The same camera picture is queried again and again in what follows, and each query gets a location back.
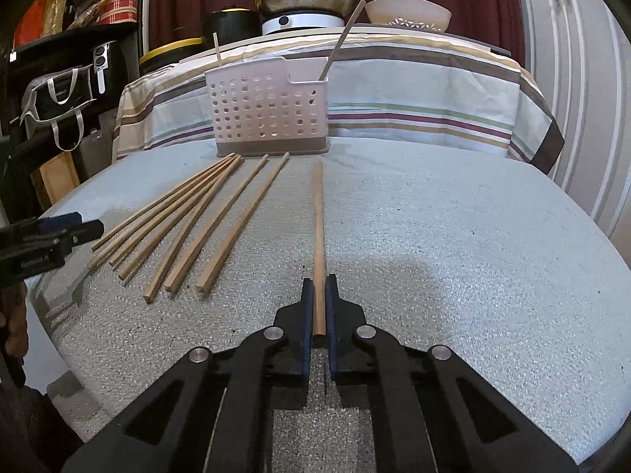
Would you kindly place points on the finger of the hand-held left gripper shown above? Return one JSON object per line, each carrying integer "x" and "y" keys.
{"x": 84, "y": 234}
{"x": 59, "y": 221}

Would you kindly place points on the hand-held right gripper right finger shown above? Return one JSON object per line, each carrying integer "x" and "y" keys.
{"x": 332, "y": 330}

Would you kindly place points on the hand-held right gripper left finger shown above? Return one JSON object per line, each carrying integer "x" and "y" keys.
{"x": 306, "y": 330}

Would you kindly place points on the tan wooden chopstick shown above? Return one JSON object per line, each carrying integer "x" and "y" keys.
{"x": 319, "y": 256}

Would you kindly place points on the bunch of wooden chopsticks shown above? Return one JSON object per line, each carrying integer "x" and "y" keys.
{"x": 206, "y": 283}

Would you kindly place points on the white perforated plastic utensil holder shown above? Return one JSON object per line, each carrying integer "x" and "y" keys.
{"x": 256, "y": 108}

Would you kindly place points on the person's left hand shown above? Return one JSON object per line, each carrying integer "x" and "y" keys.
{"x": 12, "y": 330}

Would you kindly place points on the grey bin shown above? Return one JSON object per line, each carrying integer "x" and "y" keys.
{"x": 96, "y": 152}

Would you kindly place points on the black air fryer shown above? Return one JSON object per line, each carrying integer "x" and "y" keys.
{"x": 101, "y": 61}

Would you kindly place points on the black shelf rack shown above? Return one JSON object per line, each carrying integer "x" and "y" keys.
{"x": 74, "y": 35}

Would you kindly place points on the yellow-rimmed black container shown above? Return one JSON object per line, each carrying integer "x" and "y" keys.
{"x": 162, "y": 56}

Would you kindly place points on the orange packet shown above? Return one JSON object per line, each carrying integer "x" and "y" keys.
{"x": 30, "y": 22}

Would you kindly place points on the tan packet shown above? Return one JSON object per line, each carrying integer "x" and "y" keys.
{"x": 55, "y": 10}

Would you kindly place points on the red striped round tin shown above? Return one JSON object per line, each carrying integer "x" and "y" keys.
{"x": 118, "y": 10}

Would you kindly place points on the dark plastic packets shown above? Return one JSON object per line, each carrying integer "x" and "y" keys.
{"x": 88, "y": 0}

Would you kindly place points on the thin wooden skewer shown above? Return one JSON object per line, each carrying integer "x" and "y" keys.
{"x": 216, "y": 49}

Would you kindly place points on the black pot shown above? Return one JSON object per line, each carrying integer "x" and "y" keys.
{"x": 231, "y": 27}

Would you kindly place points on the striped cloth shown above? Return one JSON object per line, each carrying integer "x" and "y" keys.
{"x": 419, "y": 88}

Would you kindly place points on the greyish chopstick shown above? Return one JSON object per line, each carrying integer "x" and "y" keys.
{"x": 340, "y": 42}

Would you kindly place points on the white induction cooker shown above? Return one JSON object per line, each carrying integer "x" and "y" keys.
{"x": 296, "y": 22}

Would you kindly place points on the white bowl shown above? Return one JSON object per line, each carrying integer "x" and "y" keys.
{"x": 409, "y": 12}

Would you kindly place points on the white cabinet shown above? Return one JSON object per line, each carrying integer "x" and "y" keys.
{"x": 581, "y": 83}

